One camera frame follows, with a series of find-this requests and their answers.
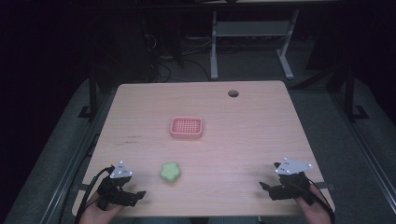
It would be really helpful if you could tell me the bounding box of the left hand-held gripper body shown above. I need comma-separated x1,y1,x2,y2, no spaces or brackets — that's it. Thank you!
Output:
96,160,134,211

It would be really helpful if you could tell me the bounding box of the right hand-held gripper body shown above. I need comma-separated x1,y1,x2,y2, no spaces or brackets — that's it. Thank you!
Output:
269,157,316,207

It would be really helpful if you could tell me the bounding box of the green flower-shaped soap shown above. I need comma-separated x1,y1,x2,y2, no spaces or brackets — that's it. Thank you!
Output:
160,161,182,184

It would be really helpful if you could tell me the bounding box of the pink soap dish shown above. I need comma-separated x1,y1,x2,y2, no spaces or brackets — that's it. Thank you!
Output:
169,116,205,140

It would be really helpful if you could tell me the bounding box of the person's left hand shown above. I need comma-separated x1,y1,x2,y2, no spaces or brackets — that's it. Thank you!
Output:
78,189,126,224

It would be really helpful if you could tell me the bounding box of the person's right hand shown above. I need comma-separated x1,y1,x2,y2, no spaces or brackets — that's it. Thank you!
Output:
293,184,332,224

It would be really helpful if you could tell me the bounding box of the black metal stand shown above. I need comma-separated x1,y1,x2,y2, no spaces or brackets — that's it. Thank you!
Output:
78,66,108,120
326,64,370,123

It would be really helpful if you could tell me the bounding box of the black cable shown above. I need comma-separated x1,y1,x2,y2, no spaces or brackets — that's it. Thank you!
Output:
306,178,336,224
74,165,116,224

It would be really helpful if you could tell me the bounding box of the grey metal rail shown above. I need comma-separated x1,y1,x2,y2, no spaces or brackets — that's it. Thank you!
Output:
330,91,396,206
38,88,118,224

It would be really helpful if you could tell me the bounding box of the bundle of floor cables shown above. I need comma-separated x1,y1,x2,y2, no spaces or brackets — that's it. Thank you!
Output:
141,31,216,83

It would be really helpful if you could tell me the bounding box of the white metal desk frame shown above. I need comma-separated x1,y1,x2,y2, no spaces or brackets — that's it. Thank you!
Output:
209,8,301,81

